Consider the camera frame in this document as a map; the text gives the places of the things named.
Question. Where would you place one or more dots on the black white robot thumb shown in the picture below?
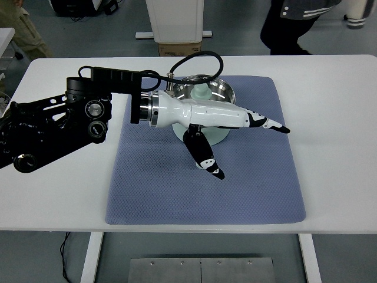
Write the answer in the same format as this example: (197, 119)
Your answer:
(200, 149)

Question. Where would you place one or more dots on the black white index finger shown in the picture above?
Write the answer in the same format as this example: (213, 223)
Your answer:
(258, 120)

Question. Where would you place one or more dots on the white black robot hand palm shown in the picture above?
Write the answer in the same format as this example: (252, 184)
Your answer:
(162, 110)

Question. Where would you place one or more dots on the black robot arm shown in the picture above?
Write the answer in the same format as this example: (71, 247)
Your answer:
(38, 133)

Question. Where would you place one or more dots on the glass lid green knob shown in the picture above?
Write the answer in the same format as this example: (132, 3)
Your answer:
(216, 89)

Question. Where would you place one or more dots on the blue quilted mat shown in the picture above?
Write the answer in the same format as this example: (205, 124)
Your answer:
(156, 181)

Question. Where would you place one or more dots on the brown cardboard box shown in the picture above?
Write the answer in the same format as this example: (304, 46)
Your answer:
(178, 50)

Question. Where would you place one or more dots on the person in dark jacket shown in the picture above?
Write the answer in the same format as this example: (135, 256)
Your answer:
(288, 20)

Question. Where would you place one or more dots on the black equipment on floor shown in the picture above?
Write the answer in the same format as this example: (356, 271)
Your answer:
(83, 8)

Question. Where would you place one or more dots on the metal floor plate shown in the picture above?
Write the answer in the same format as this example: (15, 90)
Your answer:
(201, 270)

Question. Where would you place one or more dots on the white table leg right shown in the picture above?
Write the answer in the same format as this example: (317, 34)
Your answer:
(309, 257)

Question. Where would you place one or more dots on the white table leg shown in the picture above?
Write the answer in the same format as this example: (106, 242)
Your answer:
(92, 257)
(309, 257)

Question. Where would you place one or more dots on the white side table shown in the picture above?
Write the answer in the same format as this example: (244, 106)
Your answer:
(6, 36)

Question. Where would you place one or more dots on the white table leg left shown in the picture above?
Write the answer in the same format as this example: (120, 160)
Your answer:
(92, 257)

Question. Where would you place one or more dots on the person in beige trousers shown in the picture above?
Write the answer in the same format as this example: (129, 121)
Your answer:
(13, 15)

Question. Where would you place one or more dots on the white pedestal stand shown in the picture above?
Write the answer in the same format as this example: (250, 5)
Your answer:
(175, 22)

